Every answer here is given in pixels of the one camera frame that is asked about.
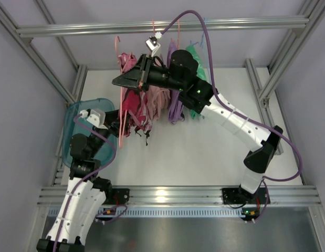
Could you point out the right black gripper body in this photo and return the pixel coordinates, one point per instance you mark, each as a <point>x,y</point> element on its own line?
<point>143,72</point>

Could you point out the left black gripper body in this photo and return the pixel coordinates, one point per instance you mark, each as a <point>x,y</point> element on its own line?
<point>116,123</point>

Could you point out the pink patterned trousers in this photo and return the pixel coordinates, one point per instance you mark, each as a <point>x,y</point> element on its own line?
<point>135,113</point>

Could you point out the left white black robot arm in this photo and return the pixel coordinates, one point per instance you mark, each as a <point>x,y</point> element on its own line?
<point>85,192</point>

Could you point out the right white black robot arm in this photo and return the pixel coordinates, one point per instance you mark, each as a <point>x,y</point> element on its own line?
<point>200,96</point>

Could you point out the light pink trousers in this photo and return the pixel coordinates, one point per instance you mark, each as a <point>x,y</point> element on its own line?
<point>158,99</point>

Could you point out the purple trousers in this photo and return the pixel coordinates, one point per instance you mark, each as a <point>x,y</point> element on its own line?
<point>176,106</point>

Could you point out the green patterned trousers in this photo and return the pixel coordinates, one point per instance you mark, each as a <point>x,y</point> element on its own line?
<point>200,73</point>

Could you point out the teal plastic bin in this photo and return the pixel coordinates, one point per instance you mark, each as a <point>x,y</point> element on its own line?
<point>104,155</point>

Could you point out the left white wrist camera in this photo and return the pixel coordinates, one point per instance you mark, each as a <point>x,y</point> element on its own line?
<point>96,117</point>

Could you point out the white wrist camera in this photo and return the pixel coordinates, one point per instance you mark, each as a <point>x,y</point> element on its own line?
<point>153,44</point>
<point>96,117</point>

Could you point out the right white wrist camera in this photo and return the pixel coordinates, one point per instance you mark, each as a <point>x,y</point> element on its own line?
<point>153,44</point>

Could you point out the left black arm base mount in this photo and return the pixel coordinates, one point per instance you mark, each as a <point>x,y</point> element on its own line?
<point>117,196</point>

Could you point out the aluminium frame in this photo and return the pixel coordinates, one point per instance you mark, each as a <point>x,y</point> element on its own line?
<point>37,79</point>

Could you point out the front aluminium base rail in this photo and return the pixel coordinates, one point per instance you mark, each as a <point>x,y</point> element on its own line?
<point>208,196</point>

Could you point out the slotted grey cable duct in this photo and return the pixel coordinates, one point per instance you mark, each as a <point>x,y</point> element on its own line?
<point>188,212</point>

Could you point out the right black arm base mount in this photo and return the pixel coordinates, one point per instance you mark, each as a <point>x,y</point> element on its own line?
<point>239,196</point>

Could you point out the aluminium hanging rail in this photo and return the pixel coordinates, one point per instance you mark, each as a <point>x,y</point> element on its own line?
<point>58,30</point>

